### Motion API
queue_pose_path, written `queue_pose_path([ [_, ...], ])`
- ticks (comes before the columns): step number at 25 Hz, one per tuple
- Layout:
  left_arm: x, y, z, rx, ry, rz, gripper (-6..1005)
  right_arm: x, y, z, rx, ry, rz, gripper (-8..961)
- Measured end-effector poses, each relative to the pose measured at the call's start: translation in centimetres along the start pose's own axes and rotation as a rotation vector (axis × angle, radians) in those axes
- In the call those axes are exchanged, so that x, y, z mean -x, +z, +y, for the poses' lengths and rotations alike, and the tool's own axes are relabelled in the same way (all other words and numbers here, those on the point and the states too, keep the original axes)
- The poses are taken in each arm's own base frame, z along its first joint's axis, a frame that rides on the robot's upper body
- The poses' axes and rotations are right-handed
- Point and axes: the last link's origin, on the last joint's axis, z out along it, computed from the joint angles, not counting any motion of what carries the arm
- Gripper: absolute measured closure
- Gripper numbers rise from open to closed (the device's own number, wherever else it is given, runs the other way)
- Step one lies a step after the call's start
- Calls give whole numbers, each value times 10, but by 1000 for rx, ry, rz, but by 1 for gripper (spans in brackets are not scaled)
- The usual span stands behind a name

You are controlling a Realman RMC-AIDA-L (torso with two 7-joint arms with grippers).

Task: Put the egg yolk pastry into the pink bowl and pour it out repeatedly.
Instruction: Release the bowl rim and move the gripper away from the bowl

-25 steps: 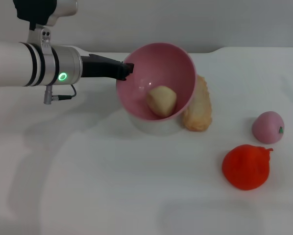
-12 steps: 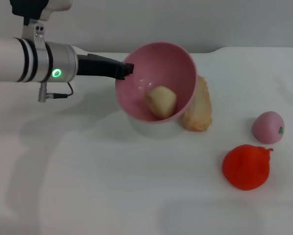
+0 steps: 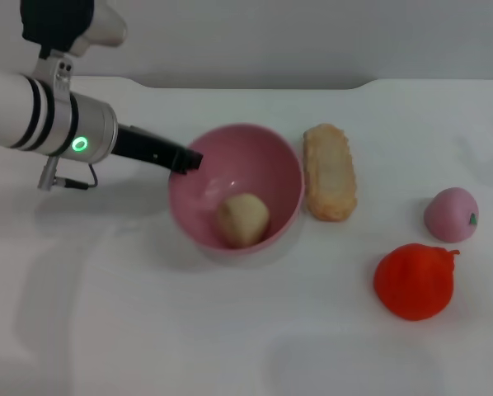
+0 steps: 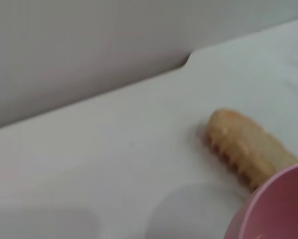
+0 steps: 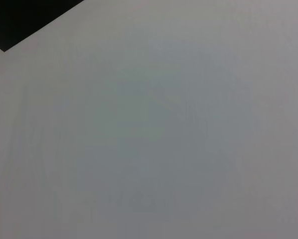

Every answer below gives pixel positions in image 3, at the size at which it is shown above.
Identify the long golden toast bread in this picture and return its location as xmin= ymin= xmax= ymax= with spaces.
xmin=303 ymin=122 xmax=359 ymax=223

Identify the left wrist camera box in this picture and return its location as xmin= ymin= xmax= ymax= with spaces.
xmin=20 ymin=0 xmax=129 ymax=59

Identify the pink plastic bowl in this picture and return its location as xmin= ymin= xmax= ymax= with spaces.
xmin=167 ymin=121 xmax=306 ymax=257

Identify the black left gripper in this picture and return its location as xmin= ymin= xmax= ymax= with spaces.
xmin=110 ymin=123 xmax=205 ymax=176

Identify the pink peach bun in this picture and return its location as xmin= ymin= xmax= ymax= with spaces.
xmin=423 ymin=186 xmax=479 ymax=243

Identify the left arm dark cable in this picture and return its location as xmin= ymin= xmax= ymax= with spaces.
xmin=52 ymin=163 xmax=99 ymax=191

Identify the orange-red persimmon bun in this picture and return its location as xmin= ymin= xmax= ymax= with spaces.
xmin=373 ymin=243 xmax=462 ymax=322

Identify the round beige egg yolk pastry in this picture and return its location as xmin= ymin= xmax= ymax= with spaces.
xmin=218 ymin=193 xmax=271 ymax=249

